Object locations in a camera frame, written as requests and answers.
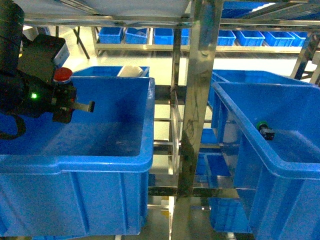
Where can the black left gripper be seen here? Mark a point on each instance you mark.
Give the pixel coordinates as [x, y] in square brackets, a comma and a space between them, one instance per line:
[31, 91]

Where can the red emergency stop button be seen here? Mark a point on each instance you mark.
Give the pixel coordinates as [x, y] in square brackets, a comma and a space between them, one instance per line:
[64, 88]

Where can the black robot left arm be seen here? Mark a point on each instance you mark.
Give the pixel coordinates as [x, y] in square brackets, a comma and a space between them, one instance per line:
[12, 38]

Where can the blue left shelf container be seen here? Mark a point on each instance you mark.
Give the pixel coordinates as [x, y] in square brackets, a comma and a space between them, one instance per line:
[85, 178]

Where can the blue shelf container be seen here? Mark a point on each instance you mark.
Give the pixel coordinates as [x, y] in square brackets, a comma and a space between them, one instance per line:
[85, 178]
[278, 181]

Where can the blue right shelf container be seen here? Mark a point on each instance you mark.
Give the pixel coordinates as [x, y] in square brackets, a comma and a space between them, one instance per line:
[278, 181]

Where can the blue bin behind left container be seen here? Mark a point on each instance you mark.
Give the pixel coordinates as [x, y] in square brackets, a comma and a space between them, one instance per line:
[105, 71]

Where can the white object in rear bin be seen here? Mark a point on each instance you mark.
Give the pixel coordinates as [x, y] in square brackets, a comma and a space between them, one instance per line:
[130, 71]

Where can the background rack of blue bins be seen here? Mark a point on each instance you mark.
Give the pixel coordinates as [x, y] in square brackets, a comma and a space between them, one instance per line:
[228, 41]

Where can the green push button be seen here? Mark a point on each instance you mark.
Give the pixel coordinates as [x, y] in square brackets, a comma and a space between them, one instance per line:
[266, 132]

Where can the steel shelf upright post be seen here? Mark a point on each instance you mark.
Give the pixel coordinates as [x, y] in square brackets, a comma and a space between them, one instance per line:
[206, 21]

